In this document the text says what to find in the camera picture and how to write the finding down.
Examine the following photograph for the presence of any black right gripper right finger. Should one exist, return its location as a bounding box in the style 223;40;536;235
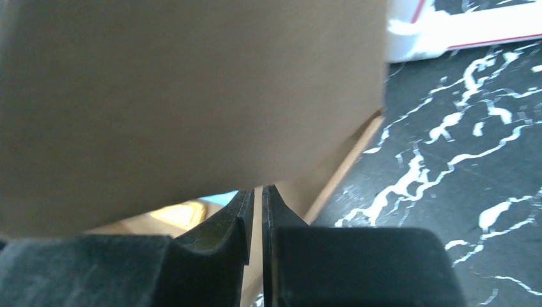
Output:
262;185;466;306

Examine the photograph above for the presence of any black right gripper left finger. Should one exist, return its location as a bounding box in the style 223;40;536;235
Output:
1;191;254;306

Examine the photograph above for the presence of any yellow pink marker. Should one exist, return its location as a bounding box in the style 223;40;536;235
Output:
149;200;207;230

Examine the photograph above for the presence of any light blue tube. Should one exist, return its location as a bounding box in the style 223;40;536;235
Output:
199;190;238;207

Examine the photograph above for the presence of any brown cardboard box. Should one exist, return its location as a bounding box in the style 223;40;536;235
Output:
0;0;389;307

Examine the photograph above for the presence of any white PVC pipe frame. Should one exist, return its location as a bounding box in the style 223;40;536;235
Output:
385;1;541;64

